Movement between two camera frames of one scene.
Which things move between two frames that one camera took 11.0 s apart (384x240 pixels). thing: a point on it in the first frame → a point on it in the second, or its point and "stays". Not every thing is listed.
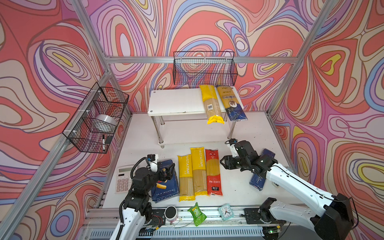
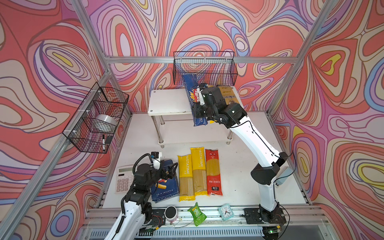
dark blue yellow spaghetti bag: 232,106 stays
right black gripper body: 242,162 → 203,110
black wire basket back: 204,68 stays
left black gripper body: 152,178 stays
